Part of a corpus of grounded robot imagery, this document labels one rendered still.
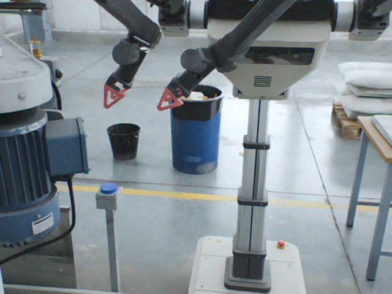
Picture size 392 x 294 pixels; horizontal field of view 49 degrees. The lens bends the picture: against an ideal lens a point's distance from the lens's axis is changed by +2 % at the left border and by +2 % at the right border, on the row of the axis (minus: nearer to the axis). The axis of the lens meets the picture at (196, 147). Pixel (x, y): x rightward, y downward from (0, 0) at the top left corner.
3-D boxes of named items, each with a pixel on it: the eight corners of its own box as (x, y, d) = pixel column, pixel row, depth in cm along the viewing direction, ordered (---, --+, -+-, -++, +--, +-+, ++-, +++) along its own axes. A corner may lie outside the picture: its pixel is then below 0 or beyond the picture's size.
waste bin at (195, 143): (224, 154, 392) (227, 84, 366) (220, 179, 345) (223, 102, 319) (173, 150, 397) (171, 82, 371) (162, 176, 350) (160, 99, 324)
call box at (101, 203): (123, 199, 161) (122, 185, 158) (117, 210, 153) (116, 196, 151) (102, 198, 162) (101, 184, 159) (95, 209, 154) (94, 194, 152)
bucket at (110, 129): (144, 149, 398) (144, 124, 388) (137, 163, 371) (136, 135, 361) (114, 147, 402) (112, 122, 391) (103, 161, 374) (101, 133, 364)
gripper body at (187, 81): (169, 83, 122) (188, 66, 119) (175, 75, 131) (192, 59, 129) (185, 100, 123) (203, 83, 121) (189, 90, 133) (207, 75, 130)
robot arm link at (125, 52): (163, 32, 125) (138, 18, 126) (148, 30, 114) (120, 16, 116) (147, 69, 129) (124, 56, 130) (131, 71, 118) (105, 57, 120)
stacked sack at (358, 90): (381, 84, 478) (383, 71, 473) (400, 101, 417) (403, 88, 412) (340, 82, 482) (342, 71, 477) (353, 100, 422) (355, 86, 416)
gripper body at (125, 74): (107, 79, 125) (119, 58, 123) (114, 72, 135) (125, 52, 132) (127, 91, 126) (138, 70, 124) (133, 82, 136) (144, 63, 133)
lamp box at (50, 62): (62, 86, 134) (58, 57, 130) (56, 90, 129) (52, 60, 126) (38, 85, 134) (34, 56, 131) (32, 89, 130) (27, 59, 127)
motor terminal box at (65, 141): (87, 164, 93) (83, 114, 89) (92, 185, 85) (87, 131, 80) (47, 169, 91) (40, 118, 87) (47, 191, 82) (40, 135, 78)
